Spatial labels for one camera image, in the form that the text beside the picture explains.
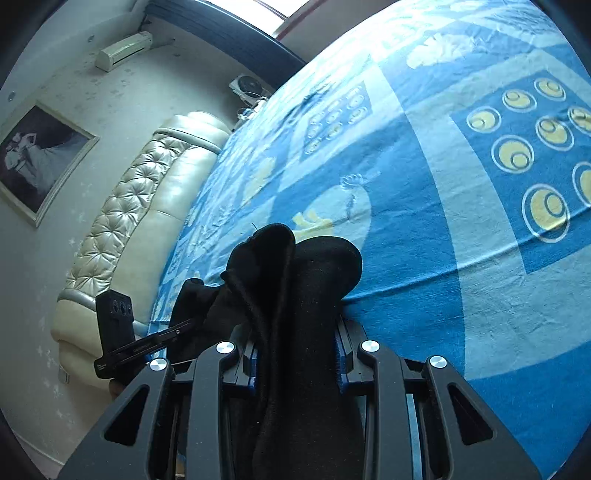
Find framed black white picture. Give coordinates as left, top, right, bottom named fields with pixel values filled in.
left=1, top=101, right=99, bottom=228

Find white desk fan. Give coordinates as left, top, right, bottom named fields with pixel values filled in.
left=228, top=75, right=271, bottom=107

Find cream tufted leather headboard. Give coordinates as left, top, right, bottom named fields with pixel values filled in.
left=51, top=111, right=230, bottom=390

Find black studded pants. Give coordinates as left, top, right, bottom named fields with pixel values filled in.
left=168, top=224, right=363, bottom=479

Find window with dark frame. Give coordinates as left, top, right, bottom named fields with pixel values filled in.
left=208, top=0, right=324, bottom=37

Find blue patterned bed sheet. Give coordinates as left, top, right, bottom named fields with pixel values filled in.
left=148, top=1, right=590, bottom=478

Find dark blue left curtain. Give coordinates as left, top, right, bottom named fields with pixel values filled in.
left=145, top=0, right=307, bottom=89

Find white wall air conditioner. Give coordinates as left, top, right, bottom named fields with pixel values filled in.
left=95, top=31, right=153, bottom=72

